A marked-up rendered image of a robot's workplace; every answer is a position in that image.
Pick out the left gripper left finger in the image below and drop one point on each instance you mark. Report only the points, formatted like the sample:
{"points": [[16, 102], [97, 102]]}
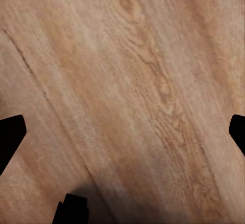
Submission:
{"points": [[12, 132]]}

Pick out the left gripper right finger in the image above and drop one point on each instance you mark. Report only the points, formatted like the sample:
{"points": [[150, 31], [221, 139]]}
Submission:
{"points": [[237, 131]]}

